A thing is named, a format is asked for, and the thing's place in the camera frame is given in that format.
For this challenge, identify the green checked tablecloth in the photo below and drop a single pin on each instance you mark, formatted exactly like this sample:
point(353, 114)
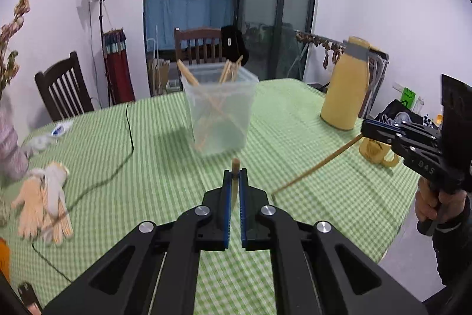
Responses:
point(147, 171)

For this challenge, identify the black smartphone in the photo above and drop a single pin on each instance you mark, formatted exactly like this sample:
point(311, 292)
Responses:
point(27, 296)

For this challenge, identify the person's right hand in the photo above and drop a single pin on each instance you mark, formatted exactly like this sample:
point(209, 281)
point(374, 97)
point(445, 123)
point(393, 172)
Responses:
point(422, 200)

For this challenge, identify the blue curtain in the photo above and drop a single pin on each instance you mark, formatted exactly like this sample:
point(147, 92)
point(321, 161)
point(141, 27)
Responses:
point(177, 12)

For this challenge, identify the black jacket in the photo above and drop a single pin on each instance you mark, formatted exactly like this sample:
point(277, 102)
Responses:
point(232, 42)

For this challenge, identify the clear plastic container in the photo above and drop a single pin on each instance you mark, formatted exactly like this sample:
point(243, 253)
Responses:
point(243, 97)

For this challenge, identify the person's right forearm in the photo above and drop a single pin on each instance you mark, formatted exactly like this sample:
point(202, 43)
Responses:
point(453, 252)

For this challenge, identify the black bag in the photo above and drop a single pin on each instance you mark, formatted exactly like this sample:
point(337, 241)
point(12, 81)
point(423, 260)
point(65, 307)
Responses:
point(391, 108)

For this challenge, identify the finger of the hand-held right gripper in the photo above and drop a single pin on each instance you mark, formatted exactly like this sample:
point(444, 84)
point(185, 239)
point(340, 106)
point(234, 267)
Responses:
point(416, 149)
point(379, 128)

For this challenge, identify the cream knit glove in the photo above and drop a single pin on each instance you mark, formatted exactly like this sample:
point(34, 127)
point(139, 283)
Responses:
point(33, 200)

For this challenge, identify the pink textured vase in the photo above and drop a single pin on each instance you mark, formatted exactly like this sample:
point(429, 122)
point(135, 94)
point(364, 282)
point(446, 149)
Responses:
point(9, 149)

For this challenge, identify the dark wooden chair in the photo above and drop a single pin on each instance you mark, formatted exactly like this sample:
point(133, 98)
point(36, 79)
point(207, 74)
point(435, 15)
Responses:
point(199, 42)
point(62, 86)

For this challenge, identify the yellow thermos jug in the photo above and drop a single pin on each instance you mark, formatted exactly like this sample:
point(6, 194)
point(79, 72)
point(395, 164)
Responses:
point(343, 97)

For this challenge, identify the green box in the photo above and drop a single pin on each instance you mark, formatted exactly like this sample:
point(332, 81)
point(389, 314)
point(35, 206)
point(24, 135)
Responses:
point(408, 97)

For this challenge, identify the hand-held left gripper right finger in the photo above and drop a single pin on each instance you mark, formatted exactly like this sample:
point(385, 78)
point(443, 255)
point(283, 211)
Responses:
point(243, 211)

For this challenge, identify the brown paper bag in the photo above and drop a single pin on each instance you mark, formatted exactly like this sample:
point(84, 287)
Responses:
point(160, 75)

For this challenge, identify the white knit glove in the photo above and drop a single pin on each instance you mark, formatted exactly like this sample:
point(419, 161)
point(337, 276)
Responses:
point(55, 174)

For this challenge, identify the single wooden chopstick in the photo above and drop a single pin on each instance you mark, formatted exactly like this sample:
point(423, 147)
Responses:
point(317, 167)
point(236, 174)

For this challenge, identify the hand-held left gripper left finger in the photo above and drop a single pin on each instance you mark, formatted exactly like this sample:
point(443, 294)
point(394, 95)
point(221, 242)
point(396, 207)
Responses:
point(225, 211)

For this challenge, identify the group of wooden chopsticks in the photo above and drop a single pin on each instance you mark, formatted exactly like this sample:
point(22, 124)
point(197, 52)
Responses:
point(225, 71)

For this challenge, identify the metal drying rack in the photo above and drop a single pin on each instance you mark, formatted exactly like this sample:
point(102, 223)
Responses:
point(379, 67)

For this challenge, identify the red storage stand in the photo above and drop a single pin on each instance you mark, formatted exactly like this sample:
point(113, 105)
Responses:
point(120, 75)

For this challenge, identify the dried pink flower bouquet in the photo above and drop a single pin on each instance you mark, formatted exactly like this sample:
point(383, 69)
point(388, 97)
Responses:
point(11, 67)

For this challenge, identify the yellow mug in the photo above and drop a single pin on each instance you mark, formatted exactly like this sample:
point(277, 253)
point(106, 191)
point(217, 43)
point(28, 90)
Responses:
point(372, 150)

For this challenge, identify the hanging dried brown strips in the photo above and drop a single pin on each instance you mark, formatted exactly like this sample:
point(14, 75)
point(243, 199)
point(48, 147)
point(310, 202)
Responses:
point(328, 49)

